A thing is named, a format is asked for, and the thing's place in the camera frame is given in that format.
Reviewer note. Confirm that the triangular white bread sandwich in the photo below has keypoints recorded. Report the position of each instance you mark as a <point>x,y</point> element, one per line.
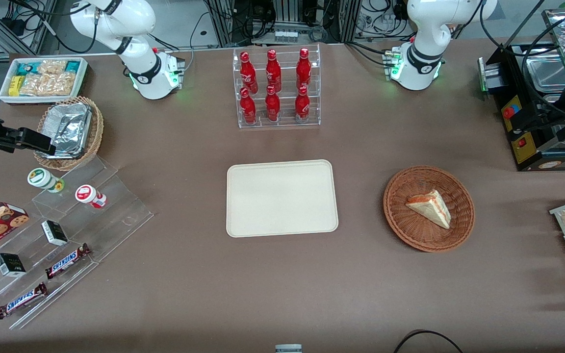
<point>432,208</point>

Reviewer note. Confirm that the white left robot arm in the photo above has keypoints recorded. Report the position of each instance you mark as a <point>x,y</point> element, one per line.
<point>424,29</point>

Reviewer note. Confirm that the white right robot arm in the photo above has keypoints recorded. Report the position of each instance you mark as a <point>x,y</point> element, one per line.
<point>140,19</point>

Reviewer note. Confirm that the light tan wicker basket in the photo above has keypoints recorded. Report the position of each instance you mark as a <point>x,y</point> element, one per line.
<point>97,132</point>

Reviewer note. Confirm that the beige rectangular tray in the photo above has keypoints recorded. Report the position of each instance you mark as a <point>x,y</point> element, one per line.
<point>282,198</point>

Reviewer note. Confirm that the round brown wicker basket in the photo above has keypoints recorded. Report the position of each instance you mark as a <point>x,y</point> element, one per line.
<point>410,230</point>

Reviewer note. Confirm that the stack of foil trays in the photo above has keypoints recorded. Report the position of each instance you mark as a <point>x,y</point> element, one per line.
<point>69,130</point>

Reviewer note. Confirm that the green lid yogurt cup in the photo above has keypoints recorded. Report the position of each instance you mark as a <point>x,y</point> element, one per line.
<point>39,178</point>

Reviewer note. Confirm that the white rectangular snack bin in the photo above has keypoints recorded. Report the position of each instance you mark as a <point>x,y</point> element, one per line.
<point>5,95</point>

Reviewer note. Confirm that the yellow snack packet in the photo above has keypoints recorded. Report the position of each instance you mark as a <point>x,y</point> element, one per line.
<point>15,86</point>

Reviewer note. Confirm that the clear bag of rice crackers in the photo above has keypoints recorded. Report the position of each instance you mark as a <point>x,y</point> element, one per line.
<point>49,84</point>
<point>52,66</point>

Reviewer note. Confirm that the teal snack packet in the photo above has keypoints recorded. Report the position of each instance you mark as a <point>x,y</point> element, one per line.
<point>72,66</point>
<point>28,68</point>

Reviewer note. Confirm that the red lid yogurt cup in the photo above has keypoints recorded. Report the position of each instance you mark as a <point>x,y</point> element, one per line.
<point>85,193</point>

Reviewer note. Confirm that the small black snack box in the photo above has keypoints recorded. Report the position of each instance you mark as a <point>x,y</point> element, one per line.
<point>54,233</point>
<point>10,264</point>

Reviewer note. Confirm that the clear acrylic stepped display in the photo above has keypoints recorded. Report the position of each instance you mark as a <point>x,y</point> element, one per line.
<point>115,215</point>

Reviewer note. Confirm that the Snickers chocolate bar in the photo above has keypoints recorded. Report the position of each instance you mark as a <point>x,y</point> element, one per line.
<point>66,261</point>
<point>21,300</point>

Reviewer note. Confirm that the red cola bottle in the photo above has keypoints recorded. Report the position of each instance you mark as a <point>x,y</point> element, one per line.
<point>272,105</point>
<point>247,108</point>
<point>303,68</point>
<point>248,73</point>
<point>302,105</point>
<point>273,71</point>

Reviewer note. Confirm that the clear acrylic bottle rack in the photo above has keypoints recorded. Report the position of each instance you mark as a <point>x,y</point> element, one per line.
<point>285,122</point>

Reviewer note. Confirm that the aluminium equipment rack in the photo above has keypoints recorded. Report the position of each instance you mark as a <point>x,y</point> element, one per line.
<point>287,14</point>

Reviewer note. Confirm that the small grey device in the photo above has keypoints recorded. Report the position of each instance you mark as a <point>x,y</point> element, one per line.
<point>288,349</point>

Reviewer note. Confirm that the black heated food display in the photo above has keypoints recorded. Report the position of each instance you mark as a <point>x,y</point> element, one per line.
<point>527,132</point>

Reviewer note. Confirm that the steel food pan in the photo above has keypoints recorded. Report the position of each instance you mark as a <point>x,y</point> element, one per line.
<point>547,73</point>

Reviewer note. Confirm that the aluminium frame stand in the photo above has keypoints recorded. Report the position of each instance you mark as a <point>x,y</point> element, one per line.
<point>22,29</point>

